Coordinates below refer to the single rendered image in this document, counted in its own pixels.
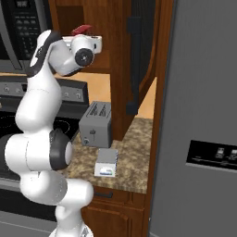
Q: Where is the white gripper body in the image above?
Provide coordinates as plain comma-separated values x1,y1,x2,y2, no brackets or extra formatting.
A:
62,34,103,46

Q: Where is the white digital scale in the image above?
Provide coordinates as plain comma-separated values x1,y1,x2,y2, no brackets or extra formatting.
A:
94,148,120,178

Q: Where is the wooden base cabinet door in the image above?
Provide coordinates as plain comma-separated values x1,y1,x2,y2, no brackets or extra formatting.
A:
81,205,146,237

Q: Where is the black microwave oven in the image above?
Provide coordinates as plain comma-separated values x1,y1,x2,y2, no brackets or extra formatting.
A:
0,0,54,74

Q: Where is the black stove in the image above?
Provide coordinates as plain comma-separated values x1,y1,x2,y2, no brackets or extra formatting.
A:
0,75,91,237

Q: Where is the grey toaster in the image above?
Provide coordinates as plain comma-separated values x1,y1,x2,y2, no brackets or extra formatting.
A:
78,100,113,149

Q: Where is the grey fridge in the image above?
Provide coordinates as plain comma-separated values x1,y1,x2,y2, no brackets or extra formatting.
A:
147,0,237,237

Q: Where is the wooden drawer front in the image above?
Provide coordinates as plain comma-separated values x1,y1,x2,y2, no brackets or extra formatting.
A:
90,184,148,211

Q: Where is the wooden wall cabinet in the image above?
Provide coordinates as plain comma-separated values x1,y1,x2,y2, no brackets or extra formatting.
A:
48,0,113,75

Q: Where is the black cabinet door handle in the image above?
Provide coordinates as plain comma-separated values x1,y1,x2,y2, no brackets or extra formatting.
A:
125,16,143,117

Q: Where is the black drawer handle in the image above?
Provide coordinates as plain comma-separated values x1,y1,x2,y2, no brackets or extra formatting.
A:
94,191,114,199

